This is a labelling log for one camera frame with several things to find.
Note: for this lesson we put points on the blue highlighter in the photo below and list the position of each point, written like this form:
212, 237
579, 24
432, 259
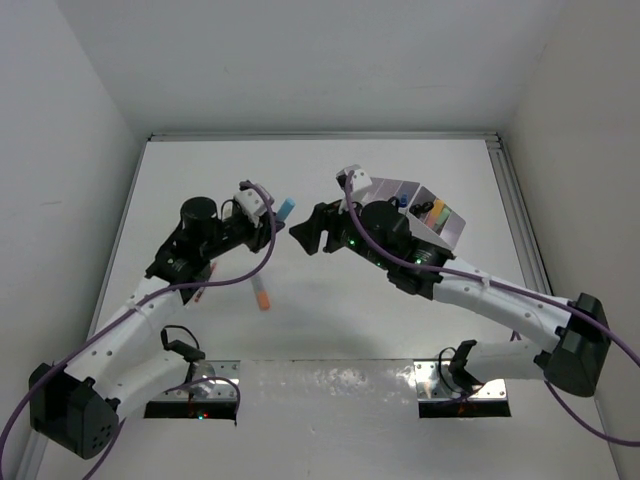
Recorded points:
285, 209

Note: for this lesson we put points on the orange cap highlighter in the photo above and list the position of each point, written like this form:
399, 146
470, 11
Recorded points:
261, 294

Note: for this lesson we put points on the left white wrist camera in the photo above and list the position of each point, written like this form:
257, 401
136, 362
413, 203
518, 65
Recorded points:
253, 200

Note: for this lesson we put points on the white three-slot organizer right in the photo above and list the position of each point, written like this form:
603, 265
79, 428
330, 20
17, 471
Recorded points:
450, 234

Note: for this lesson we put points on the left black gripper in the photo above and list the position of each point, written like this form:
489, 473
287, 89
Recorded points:
258, 236

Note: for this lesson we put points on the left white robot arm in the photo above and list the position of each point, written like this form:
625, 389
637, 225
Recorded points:
130, 360

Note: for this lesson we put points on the white three-slot organizer left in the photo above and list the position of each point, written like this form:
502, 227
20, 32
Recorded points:
385, 189

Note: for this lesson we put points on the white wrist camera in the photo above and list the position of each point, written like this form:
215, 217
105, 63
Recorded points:
253, 200
358, 180

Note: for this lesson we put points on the metal base plate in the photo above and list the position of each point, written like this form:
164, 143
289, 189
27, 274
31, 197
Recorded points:
430, 387
210, 380

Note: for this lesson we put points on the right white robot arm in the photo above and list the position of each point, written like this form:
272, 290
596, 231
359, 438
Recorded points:
561, 340

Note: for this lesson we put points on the small black scissors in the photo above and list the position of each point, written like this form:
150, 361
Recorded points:
420, 209

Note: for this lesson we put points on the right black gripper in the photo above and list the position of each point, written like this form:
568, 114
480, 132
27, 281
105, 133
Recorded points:
330, 214

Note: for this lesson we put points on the white three-slot organizer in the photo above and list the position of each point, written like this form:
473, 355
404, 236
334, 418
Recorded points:
450, 234
385, 189

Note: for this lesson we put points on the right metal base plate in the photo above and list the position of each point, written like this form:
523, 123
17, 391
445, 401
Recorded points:
430, 387

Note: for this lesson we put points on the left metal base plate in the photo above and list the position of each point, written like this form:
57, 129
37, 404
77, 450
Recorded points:
210, 380

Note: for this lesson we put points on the orange pink highlighter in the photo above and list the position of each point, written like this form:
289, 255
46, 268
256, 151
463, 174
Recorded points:
435, 212

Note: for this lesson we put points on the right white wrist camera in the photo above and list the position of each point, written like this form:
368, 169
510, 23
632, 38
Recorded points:
358, 180

